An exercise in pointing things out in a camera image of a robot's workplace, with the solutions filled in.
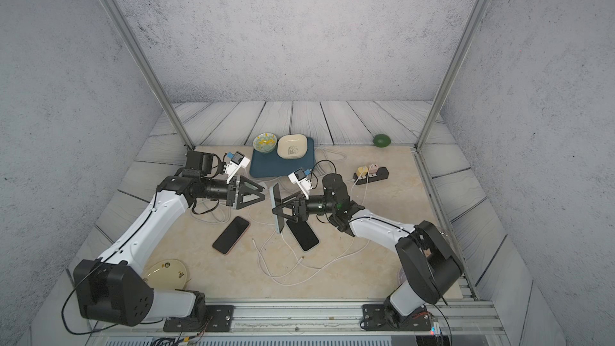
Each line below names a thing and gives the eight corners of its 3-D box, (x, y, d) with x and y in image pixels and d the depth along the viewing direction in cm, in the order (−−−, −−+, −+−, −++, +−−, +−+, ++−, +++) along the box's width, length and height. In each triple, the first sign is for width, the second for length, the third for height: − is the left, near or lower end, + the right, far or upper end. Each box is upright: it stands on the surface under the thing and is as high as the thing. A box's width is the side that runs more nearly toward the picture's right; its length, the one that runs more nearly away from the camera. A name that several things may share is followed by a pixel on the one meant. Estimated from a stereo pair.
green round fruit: (373, 147, 123) (375, 140, 119) (372, 140, 126) (374, 134, 122) (388, 146, 123) (391, 140, 119) (387, 140, 126) (389, 134, 122)
